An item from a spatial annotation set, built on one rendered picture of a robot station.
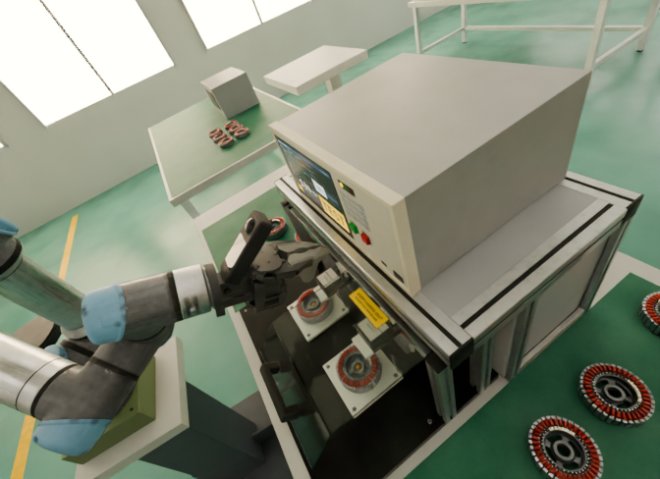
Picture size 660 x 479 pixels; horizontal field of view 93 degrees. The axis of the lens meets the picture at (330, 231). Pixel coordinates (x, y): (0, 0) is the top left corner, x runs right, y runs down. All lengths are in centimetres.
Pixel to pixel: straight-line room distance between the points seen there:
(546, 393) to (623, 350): 20
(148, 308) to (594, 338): 91
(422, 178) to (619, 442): 66
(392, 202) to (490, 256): 25
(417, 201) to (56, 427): 55
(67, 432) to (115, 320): 16
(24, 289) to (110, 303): 43
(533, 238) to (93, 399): 71
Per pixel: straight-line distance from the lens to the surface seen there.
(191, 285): 49
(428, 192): 43
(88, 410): 58
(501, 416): 86
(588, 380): 88
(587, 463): 83
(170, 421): 114
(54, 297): 94
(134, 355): 58
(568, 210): 69
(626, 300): 105
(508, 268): 58
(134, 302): 49
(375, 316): 60
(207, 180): 211
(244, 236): 49
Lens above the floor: 157
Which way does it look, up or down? 41 degrees down
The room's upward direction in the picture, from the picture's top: 23 degrees counter-clockwise
